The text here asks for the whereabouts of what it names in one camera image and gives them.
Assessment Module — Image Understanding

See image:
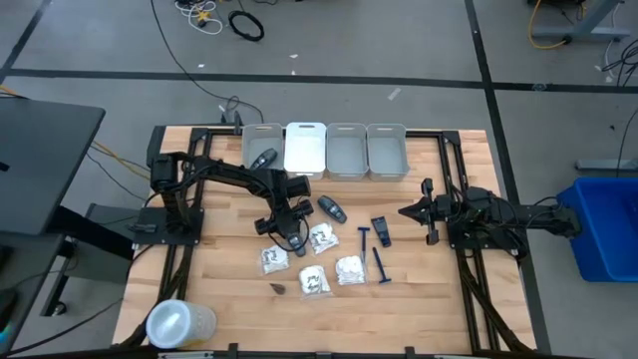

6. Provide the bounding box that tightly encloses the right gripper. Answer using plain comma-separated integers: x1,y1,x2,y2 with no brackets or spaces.
398,178,441,246

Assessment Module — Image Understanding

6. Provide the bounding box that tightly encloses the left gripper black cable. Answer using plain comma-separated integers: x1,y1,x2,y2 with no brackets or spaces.
266,218,300,253

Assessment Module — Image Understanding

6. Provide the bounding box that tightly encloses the grey plastic storage bin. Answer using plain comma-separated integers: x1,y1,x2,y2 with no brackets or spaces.
325,123,370,181
240,123,286,183
366,123,411,183

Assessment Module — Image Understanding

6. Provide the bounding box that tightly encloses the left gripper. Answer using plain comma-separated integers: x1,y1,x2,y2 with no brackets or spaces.
254,197,315,245

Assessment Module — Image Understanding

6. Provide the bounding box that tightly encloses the yellow cable pair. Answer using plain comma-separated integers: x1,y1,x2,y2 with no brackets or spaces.
88,141,151,181

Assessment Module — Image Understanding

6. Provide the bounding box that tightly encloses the blue plastic tote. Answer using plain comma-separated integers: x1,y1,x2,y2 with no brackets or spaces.
556,177,638,283

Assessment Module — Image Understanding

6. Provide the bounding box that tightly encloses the yellow floor cable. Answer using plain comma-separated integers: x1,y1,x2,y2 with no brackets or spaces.
527,0,569,51

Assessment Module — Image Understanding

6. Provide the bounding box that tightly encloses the clear vanity pack bag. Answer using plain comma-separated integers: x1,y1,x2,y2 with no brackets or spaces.
308,221,341,255
334,254,369,287
258,243,291,276
297,264,334,300

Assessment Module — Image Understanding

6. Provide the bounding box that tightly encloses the white plastic storage bin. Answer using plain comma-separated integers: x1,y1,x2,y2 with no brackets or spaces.
283,122,328,181

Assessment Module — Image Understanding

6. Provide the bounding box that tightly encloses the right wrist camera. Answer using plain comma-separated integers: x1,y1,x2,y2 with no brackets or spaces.
436,194,456,220

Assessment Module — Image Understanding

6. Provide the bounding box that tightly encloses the clear plastic cup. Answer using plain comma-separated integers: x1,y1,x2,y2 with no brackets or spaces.
145,298,218,350

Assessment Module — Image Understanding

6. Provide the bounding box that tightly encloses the long black floor cable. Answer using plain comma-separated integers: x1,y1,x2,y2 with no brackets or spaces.
149,0,265,126

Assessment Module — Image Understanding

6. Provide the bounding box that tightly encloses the grey desk foot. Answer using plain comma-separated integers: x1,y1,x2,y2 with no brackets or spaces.
575,158,638,174

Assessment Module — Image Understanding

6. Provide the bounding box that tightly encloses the blue disposable razor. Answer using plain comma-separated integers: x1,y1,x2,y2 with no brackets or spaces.
357,226,372,265
371,246,393,285

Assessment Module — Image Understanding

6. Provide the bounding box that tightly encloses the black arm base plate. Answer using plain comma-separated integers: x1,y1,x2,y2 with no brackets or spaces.
132,206,205,246
445,208,524,250

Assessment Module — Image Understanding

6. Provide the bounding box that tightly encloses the black cable tangle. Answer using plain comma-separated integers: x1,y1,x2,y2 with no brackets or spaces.
600,38,638,87

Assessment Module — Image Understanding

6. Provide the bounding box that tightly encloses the grey desk leg frame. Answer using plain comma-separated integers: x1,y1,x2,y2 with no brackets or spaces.
530,0,632,44

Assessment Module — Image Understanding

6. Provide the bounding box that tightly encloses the white cable bundle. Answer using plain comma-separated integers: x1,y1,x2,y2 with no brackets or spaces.
173,0,224,36

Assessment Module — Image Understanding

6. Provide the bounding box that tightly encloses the grey monitor laptop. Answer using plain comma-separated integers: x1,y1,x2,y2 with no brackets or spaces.
0,97,137,320

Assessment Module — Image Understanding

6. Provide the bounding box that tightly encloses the coiled black floor cable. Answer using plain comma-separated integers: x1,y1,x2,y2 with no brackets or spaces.
227,9,265,43

